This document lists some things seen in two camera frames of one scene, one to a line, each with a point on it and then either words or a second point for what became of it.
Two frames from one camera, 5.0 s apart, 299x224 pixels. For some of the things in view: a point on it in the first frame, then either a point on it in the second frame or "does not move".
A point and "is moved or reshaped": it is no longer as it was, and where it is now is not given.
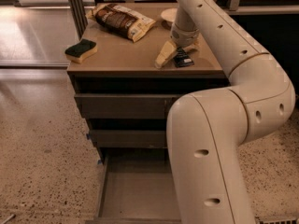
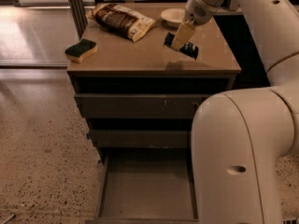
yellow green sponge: [78, 52] does not move
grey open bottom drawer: [135, 187] does not move
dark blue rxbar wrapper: [181, 59] is moved or reshaped
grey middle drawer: [129, 138] does not move
